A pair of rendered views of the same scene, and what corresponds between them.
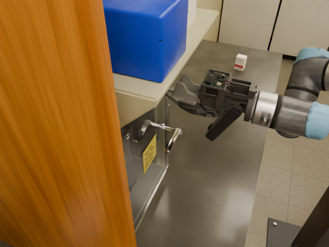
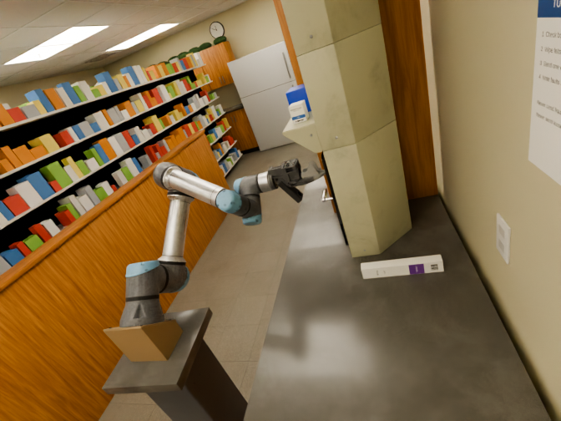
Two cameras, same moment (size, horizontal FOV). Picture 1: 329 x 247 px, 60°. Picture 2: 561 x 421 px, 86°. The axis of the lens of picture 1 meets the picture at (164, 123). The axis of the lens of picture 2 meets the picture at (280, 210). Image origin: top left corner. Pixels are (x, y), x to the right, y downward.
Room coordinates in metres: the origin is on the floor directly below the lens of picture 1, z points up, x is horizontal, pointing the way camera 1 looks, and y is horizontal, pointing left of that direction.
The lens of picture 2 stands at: (1.57, -0.22, 1.75)
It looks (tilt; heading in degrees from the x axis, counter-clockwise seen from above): 27 degrees down; 180
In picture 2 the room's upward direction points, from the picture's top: 21 degrees counter-clockwise
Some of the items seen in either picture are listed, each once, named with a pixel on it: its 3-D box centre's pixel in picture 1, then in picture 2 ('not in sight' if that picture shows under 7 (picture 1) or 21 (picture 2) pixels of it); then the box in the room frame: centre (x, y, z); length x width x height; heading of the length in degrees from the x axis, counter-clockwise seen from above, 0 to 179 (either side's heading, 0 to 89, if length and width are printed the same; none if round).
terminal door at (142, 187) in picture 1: (145, 157); (337, 186); (0.47, 0.05, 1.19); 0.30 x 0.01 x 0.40; 158
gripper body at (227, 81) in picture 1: (226, 97); (285, 174); (0.52, -0.14, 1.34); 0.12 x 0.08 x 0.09; 68
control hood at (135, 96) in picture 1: (163, 64); (307, 128); (0.45, 0.00, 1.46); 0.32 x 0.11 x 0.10; 158
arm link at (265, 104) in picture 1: (262, 109); (267, 181); (0.48, -0.21, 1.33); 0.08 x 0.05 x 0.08; 158
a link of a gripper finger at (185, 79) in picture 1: (184, 85); (313, 171); (0.57, -0.05, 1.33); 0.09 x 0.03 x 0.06; 68
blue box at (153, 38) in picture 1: (142, 31); (303, 98); (0.38, 0.03, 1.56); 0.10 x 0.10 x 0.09; 68
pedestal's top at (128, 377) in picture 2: not in sight; (161, 347); (0.68, -0.84, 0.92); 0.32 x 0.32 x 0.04; 71
